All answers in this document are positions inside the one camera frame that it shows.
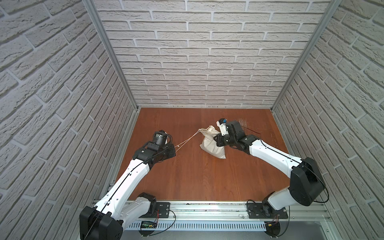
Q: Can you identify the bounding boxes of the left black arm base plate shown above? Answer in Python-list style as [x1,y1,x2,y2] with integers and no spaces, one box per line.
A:
[141,202,170,219]

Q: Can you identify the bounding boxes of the cream cloth drawstring bag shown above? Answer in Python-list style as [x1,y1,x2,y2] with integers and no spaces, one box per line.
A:
[176,126,226,159]

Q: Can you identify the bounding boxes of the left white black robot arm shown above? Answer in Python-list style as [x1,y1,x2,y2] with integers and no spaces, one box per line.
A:
[79,130,176,240]

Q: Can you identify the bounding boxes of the left aluminium corner post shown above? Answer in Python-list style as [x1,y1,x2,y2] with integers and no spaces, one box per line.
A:
[83,0,139,112]

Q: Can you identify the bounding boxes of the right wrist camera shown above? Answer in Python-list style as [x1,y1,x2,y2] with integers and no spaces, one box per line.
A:
[217,118,229,136]

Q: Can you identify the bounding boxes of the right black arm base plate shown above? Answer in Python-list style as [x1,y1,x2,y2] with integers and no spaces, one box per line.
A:
[246,202,289,220]

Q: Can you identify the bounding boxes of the right aluminium corner post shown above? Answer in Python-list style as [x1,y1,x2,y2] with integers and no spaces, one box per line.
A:
[271,0,342,113]

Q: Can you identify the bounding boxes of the left small electronics board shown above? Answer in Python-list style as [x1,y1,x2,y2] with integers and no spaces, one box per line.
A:
[140,221,158,230]

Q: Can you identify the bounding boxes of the aluminium front rail frame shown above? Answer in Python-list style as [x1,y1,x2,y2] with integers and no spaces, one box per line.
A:
[124,201,341,240]

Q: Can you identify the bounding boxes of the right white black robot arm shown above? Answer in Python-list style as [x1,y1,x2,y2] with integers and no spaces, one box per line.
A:
[214,119,327,216]

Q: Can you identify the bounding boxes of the small electronics board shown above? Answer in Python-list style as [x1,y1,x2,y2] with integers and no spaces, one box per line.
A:
[265,222,281,238]
[140,221,158,230]

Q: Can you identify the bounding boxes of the right small electronics board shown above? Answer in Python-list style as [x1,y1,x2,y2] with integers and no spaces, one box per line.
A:
[265,222,281,238]

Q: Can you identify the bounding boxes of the aluminium corner post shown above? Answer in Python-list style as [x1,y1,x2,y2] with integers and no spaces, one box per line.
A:
[271,0,342,113]
[83,0,139,112]

